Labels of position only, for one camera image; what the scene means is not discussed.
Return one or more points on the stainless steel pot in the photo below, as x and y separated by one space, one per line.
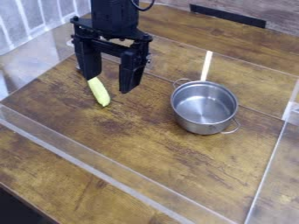
204 107

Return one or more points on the black wall strip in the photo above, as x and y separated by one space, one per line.
245 20

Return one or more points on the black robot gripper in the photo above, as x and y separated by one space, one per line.
110 32

